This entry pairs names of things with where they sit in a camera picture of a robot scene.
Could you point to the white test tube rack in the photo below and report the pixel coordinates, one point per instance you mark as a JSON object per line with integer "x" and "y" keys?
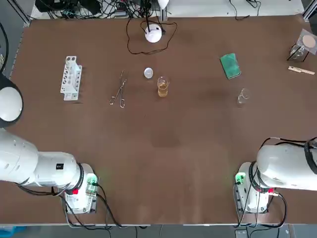
{"x": 71, "y": 81}

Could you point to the round clear glass vessel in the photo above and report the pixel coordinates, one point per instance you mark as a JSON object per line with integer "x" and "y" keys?
{"x": 296, "y": 52}

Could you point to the aluminium frame post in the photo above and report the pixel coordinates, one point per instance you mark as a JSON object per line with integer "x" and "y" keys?
{"x": 309, "y": 10}
{"x": 163, "y": 15}
{"x": 23, "y": 12}

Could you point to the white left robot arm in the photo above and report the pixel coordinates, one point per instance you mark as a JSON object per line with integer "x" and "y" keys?
{"x": 24, "y": 161}

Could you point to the small glass beaker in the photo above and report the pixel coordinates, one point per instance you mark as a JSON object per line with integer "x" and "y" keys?
{"x": 244, "y": 98}

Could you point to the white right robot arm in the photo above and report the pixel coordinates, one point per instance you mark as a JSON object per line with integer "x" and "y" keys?
{"x": 284, "y": 161}

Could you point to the black metal tripod stand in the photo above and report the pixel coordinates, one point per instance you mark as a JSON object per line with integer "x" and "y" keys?
{"x": 289, "y": 55}

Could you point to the thin wooden stick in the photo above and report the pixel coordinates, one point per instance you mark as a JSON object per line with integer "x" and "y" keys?
{"x": 301, "y": 70}

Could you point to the white desk lamp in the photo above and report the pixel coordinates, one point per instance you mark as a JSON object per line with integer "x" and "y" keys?
{"x": 153, "y": 34}

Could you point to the metal crucible tongs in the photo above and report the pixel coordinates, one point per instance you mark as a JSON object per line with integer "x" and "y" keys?
{"x": 121, "y": 86}

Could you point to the glass beaker with yellow liquid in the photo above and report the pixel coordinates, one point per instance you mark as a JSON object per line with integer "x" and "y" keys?
{"x": 163, "y": 89}

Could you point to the small white dish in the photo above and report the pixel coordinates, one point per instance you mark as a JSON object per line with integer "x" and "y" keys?
{"x": 148, "y": 73}

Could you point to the green folded cloth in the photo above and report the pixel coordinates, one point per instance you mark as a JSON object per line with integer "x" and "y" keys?
{"x": 230, "y": 65}

